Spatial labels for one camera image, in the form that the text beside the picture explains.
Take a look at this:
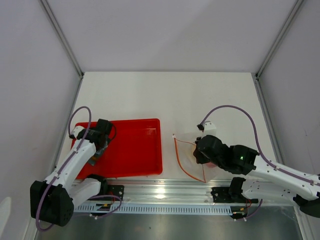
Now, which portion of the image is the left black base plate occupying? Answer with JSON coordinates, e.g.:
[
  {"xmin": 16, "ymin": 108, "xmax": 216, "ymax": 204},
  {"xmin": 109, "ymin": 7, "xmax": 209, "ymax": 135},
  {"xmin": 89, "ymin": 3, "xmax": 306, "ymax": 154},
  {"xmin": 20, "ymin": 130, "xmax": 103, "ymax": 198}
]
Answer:
[{"xmin": 106, "ymin": 184, "xmax": 125, "ymax": 200}]

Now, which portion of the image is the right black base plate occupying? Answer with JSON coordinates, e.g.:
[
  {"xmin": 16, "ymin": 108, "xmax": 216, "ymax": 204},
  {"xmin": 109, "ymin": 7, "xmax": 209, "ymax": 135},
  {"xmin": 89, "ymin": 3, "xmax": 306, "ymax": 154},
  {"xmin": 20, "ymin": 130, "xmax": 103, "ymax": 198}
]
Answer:
[{"xmin": 210, "ymin": 186, "xmax": 259, "ymax": 204}]

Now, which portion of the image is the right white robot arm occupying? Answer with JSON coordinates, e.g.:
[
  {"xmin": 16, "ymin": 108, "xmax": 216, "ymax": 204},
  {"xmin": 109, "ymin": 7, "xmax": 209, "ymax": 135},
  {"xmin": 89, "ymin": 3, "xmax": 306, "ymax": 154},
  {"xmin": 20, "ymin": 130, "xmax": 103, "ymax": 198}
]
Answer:
[{"xmin": 193, "ymin": 135, "xmax": 320, "ymax": 218}]

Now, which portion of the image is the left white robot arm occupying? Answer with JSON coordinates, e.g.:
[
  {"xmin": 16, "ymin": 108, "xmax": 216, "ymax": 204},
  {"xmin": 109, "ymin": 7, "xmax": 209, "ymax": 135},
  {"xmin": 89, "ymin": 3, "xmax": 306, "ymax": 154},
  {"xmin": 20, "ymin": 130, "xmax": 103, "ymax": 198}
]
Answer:
[{"xmin": 30, "ymin": 119, "xmax": 114, "ymax": 227}]

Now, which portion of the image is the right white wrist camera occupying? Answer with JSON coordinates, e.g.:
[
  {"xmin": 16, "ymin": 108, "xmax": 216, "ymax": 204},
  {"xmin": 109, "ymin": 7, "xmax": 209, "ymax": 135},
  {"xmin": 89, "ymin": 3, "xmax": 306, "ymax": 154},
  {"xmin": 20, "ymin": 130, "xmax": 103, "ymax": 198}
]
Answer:
[{"xmin": 197, "ymin": 121, "xmax": 217, "ymax": 137}]

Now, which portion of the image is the right aluminium frame post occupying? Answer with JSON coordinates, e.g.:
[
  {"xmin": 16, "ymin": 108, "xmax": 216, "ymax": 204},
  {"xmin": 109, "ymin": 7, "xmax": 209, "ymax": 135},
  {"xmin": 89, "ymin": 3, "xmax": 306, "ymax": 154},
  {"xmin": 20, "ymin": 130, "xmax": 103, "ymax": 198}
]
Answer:
[{"xmin": 254, "ymin": 0, "xmax": 308, "ymax": 78}]

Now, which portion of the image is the clear zip bag orange zipper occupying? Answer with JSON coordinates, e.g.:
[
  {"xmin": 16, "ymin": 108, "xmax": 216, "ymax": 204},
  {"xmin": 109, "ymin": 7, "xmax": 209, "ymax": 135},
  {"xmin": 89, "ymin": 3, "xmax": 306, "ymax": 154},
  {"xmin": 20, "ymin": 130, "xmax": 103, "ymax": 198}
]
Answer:
[{"xmin": 172, "ymin": 132, "xmax": 220, "ymax": 183}]

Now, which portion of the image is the aluminium frame post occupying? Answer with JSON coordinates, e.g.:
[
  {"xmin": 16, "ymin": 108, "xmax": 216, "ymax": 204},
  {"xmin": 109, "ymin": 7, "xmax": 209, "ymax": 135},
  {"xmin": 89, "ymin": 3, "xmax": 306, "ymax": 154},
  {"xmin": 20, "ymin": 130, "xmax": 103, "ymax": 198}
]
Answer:
[
  {"xmin": 38, "ymin": 0, "xmax": 84, "ymax": 78},
  {"xmin": 254, "ymin": 0, "xmax": 308, "ymax": 78}
]

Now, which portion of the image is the red plastic tray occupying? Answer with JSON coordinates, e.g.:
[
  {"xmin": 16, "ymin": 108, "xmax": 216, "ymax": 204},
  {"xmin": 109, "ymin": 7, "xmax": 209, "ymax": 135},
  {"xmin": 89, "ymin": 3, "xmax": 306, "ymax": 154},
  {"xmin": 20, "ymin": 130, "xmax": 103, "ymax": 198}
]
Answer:
[{"xmin": 76, "ymin": 118, "xmax": 163, "ymax": 180}]

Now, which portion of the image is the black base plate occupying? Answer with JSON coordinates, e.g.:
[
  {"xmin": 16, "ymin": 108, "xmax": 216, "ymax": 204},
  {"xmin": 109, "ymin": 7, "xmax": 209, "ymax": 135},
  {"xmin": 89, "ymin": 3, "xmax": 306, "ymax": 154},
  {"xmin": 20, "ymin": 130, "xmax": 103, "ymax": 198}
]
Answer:
[
  {"xmin": 210, "ymin": 186, "xmax": 259, "ymax": 204},
  {"xmin": 106, "ymin": 184, "xmax": 125, "ymax": 200}
]

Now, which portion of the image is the white slotted cable duct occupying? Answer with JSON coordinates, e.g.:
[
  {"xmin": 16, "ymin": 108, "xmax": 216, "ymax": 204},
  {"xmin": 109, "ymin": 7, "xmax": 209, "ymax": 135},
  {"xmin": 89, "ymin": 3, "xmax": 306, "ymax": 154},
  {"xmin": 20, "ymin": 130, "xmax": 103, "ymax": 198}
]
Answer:
[{"xmin": 74, "ymin": 202, "xmax": 233, "ymax": 216}]

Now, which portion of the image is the left aluminium frame post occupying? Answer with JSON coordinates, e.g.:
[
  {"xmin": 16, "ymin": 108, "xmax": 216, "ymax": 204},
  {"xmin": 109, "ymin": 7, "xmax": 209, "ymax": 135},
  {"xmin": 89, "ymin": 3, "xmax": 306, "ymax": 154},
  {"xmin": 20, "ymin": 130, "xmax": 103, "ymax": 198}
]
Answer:
[{"xmin": 38, "ymin": 0, "xmax": 84, "ymax": 78}]

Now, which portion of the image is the orange peach with leaf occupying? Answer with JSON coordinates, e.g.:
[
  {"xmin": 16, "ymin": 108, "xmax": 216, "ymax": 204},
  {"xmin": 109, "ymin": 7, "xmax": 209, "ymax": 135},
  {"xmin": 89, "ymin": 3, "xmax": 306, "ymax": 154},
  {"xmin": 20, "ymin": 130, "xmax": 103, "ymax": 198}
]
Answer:
[{"xmin": 192, "ymin": 146, "xmax": 201, "ymax": 159}]

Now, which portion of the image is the aluminium front rail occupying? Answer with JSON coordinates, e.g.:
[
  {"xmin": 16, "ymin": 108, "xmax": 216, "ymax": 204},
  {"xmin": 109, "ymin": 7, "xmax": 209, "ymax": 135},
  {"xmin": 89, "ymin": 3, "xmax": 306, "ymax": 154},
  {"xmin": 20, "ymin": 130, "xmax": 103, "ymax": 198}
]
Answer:
[{"xmin": 33, "ymin": 179, "xmax": 307, "ymax": 206}]

